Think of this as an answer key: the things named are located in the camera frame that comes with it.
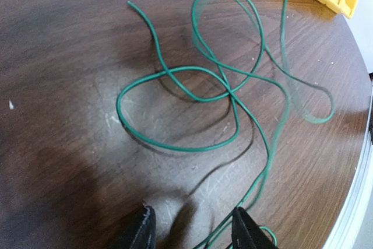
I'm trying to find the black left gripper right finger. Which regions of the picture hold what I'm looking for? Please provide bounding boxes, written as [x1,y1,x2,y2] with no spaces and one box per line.
[231,207,278,249]

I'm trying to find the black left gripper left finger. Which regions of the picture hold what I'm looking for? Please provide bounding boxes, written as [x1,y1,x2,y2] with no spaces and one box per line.
[112,205,156,249]

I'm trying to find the green cable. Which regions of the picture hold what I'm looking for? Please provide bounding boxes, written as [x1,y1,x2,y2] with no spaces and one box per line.
[115,1,277,249]
[191,0,335,212]

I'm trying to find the aluminium front rail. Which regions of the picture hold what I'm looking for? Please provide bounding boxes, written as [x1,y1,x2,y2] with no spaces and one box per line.
[323,108,372,248]

